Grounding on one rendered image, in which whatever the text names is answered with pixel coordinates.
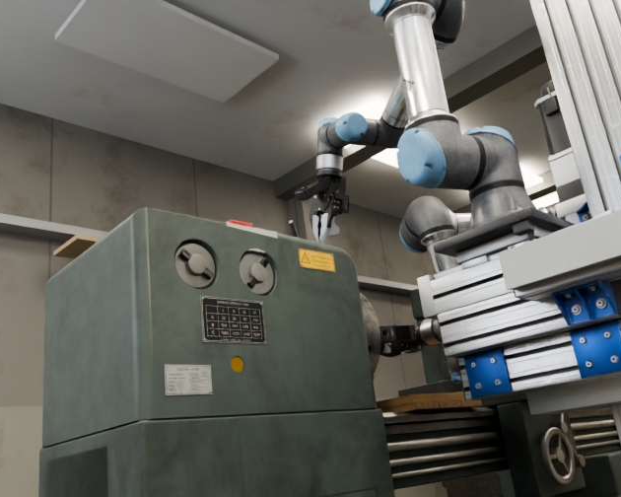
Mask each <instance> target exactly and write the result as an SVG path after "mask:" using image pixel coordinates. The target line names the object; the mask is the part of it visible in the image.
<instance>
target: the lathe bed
mask: <svg viewBox="0 0 621 497"><path fill-rule="evenodd" d="M568 414H569V418H570V422H571V426H572V430H573V434H574V438H575V443H576V447H577V451H578V455H583V456H584V457H585V456H590V455H596V454H602V453H607V452H613V451H619V450H621V444H620V440H619V436H618V433H617V429H616V425H615V421H614V418H613V414H612V410H611V409H606V410H596V411H582V412H568ZM382 415H383V422H384V428H385V435H386V441H387V447H388V454H389V461H390V467H391V474H392V480H393V487H394V490H395V489H401V488H406V487H412V486H418V485H423V484H429V483H435V482H440V481H446V480H452V479H457V478H462V477H468V476H473V475H479V474H485V473H490V472H496V471H502V470H507V469H510V467H509V462H508V458H507V453H506V448H505V443H504V439H503V434H502V429H501V424H500V419H499V415H498V410H497V406H492V407H474V408H458V409H440V410H422V411H404V412H387V413H383V414H382ZM99 450H101V451H99ZM96 452H97V453H96ZM86 453H87V454H86ZM91 453H92V454H91ZM95 453H96V454H95ZM88 454H89V456H88ZM94 454H95V455H94ZM99 454H100V455H99ZM106 454H107V447H103V448H99V449H94V450H91V451H86V452H85V453H84V452H82V453H79V454H75V455H76V457H75V455H70V456H71V457H72V459H71V457H70V456H66V457H62V458H61V459H60V458H58V459H54V460H50V461H48V467H49V469H48V472H49V474H48V475H49V477H48V481H51V482H50V483H49V482H48V484H49V485H48V486H47V487H50V488H48V489H47V493H48V495H47V496H48V497H50V496H51V497H56V496H57V497H58V496H59V497H63V495H64V497H79V496H80V497H81V496H82V493H83V496H85V495H86V494H84V493H87V496H89V497H91V496H92V495H93V494H94V495H93V496H92V497H94V496H95V497H97V496H98V497H106V496H105V495H104V494H106V495H107V497H108V493H107V492H108V491H107V490H108V485H106V484H107V477H106V476H107V459H106V458H107V455H106ZM91 455H92V456H91ZM105 455H106V457H105ZM86 456H87V457H86ZM67 457H70V459H69V458H67ZM74 457H75V458H74ZM86 458H87V459H86ZM59 459H60V462H58V461H59ZM63 459H64V460H65V459H66V460H65V461H64V460H63ZM76 459H77V460H76ZM96 459H98V460H96ZM104 459H105V461H104ZM68 460H69V461H68ZM80 460H81V462H80ZM85 460H86V461H85ZM76 461H77V462H78V463H77V462H76ZM57 462H58V463H57ZM71 462H72V463H71ZM50 463H54V464H50ZM55 463H56V464H55ZM70 463H71V464H70ZM75 463H77V464H75ZM89 463H90V466H91V465H92V467H90V466H89ZM62 464H63V465H62ZM72 464H74V465H72ZM99 464H101V465H99ZM56 465H57V466H56ZM64 465H65V467H64ZM66 465H67V466H66ZM70 465H71V466H70ZM77 465H78V467H77ZM102 465H103V466H102ZM53 466H54V467H53ZM61 466H62V467H61ZM75 466H76V468H75ZM96 467H97V468H96ZM60 468H61V469H60ZM63 468H64V469H65V471H66V472H65V471H64V469H63ZM68 468H69V470H70V471H69V470H68ZM78 468H79V469H78ZM105 468H106V469H105ZM54 469H55V470H54ZM58 469H59V470H60V471H59V472H61V473H60V475H59V472H58ZM66 469H67V470H66ZM76 469H77V470H76ZM81 469H82V470H81ZM89 469H90V471H89ZM91 469H92V470H91ZM98 469H99V470H100V471H98ZM102 469H103V470H102ZM51 470H52V471H51ZM72 470H73V472H72ZM75 470H76V471H75ZM93 470H95V472H93ZM62 471H63V472H62ZM78 471H79V472H78ZM104 471H105V473H104ZM81 472H82V473H81ZM96 472H97V474H96ZM99 472H101V473H102V474H100V473H99ZM52 473H53V474H54V473H55V475H53V474H52ZM65 473H66V474H65ZM72 473H73V474H72ZM77 473H78V474H77ZM85 473H86V474H88V475H87V476H85V475H86V474H85ZM90 473H91V474H90ZM75 474H76V475H77V476H76V475H75ZM82 474H83V475H82ZM95 474H96V475H95ZM58 475H59V476H58ZM63 475H64V476H65V477H64V476H63ZM69 475H70V476H69ZM92 475H93V476H92ZM97 475H98V476H97ZM50 476H51V477H50ZM52 476H53V477H54V478H55V481H53V480H54V478H53V477H52ZM60 476H61V477H62V478H61V477H60ZM58 477H59V478H58ZM66 477H68V478H66ZM69 477H71V478H69ZM74 477H75V478H74ZM89 477H90V478H89ZM104 477H105V478H104ZM49 478H50V479H49ZM56 478H57V479H58V480H57V479H56ZM64 478H65V479H64ZM77 478H79V479H77ZM86 478H89V479H86ZM59 479H61V480H59ZM81 479H82V481H83V482H84V483H85V484H87V487H88V486H89V487H88V488H87V487H86V485H84V483H83V485H82V481H81ZM84 479H85V480H84ZM97 479H98V480H99V481H98V480H97ZM65 480H66V481H65ZM67 480H68V482H67ZM78 480H79V482H80V483H79V482H78ZM102 480H103V482H100V481H102ZM56 481H57V482H56ZM63 481H64V482H63ZM72 481H73V482H72ZM75 481H76V482H75ZM88 481H89V482H88ZM61 482H62V483H63V484H62V483H61ZM66 482H67V485H66ZM77 482H78V483H79V484H78V483H77ZM87 482H88V483H87ZM90 482H91V483H90ZM92 482H93V484H94V483H96V482H97V486H96V487H97V490H98V491H97V490H94V487H95V485H96V484H95V485H93V484H92ZM52 483H53V484H52ZM55 483H56V485H54V484H55ZM58 483H59V484H58ZM68 483H69V484H68ZM70 483H71V484H70ZM99 483H100V485H99ZM74 484H75V485H74ZM77 484H78V485H77ZM51 485H52V486H54V487H55V488H54V487H53V488H54V489H53V488H52V486H51ZM59 485H63V486H59ZM72 485H73V486H75V487H72ZM80 485H82V486H80ZM56 486H57V487H56ZM64 486H66V487H65V488H64ZM77 486H78V487H77ZM92 486H93V487H92ZM100 486H101V488H100V489H99V487H100ZM102 486H103V487H102ZM68 487H69V488H68ZM71 487H72V488H71ZM83 487H84V488H83ZM85 487H86V488H85ZM96 487H95V489H96ZM59 488H60V489H59ZM78 488H79V489H80V488H83V490H81V489H80V490H79V489H78ZM52 489H53V490H52ZM65 489H66V490H65ZM69 489H70V490H69ZM74 489H75V490H74ZM85 489H86V490H85ZM88 489H89V490H88ZM90 489H91V490H90ZM58 490H59V491H58ZM62 490H64V491H62ZM87 490H88V491H87ZM104 490H105V491H106V493H105V492H104ZM48 491H49V492H48ZM53 491H55V492H53ZM81 491H82V492H81ZM89 491H90V492H89ZM91 491H93V492H91ZM56 492H57V493H56ZM58 492H60V493H58ZM62 492H63V493H62ZM64 492H65V493H64ZM67 492H68V493H67ZM100 492H101V493H100ZM52 493H53V495H54V494H55V493H56V495H55V496H53V495H52ZM61 493H62V494H61ZM72 493H74V494H72ZM95 493H96V495H97V494H98V495H97V496H96V495H95ZM76 494H77V495H76ZM78 494H80V495H78ZM102 494H103V495H102ZM60 495H61V496H60ZM65 495H66V496H65ZM100 495H101V496H100ZM87 496H85V497H87ZM110 497H116V460H115V448H113V449H110Z"/></svg>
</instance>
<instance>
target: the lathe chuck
mask: <svg viewBox="0 0 621 497"><path fill-rule="evenodd" d="M360 295H361V302H362V309H363V315H364V322H365V329H366V336H367V341H368V342H371V343H372V344H373V346H374V349H373V352H372V354H371V355H370V362H371V368H372V375H373V374H374V372H375V370H376V368H377V365H378V361H379V357H380V325H379V321H378V318H377V315H376V313H375V310H374V308H373V306H372V305H371V303H370V302H369V300H368V299H367V298H366V297H365V296H364V295H363V294H362V293H360Z"/></svg>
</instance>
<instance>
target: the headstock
mask: <svg viewBox="0 0 621 497"><path fill-rule="evenodd" d="M277 237H278V239H277V238H273V237H269V236H265V235H261V234H257V233H254V232H250V231H246V230H242V229H238V228H234V227H229V226H227V223H225V222H220V221H215V220H209V219H204V218H199V217H194V216H188V215H183V214H178V213H173V212H169V211H163V210H158V209H153V208H148V207H143V208H141V209H139V210H137V211H136V212H135V213H133V214H132V215H131V216H130V217H128V218H127V219H126V220H124V221H123V222H122V223H121V224H119V225H118V226H117V227H115V228H114V229H113V230H112V231H110V232H109V233H108V234H106V235H105V236H104V237H103V238H101V239H100V240H99V241H98V242H96V243H95V244H94V245H92V246H91V247H90V248H88V249H87V250H86V251H84V252H83V253H82V254H81V255H79V256H78V257H77V258H75V259H74V260H73V261H72V262H70V263H69V264H68V265H66V266H65V267H64V268H63V269H61V270H60V271H59V272H57V273H56V274H55V275H54V276H52V277H51V278H50V279H49V280H48V281H47V283H46V285H45V312H44V359H43V407H42V447H43V448H46V447H49V446H53V445H56V444H60V443H63V442H67V441H70V440H74V439H77V438H81V437H84V436H88V435H91V434H95V433H98V432H101V431H105V430H108V429H112V428H115V427H119V426H122V425H126V424H129V423H133V422H136V421H140V420H144V419H165V418H184V417H205V416H226V415H246V414H266V413H287V412H307V411H327V410H348V409H368V408H377V402H376V395H375V388H374V382H373V375H372V368H371V362H370V355H369V348H368V341H367V336H366V329H365V322H364V315H363V309H362V302H361V295H360V289H359V282H358V275H357V269H356V265H355V262H354V260H353V259H352V257H351V256H350V255H349V254H348V253H347V252H346V251H345V250H344V249H342V248H337V247H333V246H329V245H325V244H321V243H318V242H314V241H310V240H305V239H301V238H296V237H292V236H287V235H283V234H278V233H277ZM249 249H261V250H263V251H265V252H266V254H265V255H260V254H258V253H251V252H249V253H247V254H244V253H245V252H246V251H247V250H249Z"/></svg>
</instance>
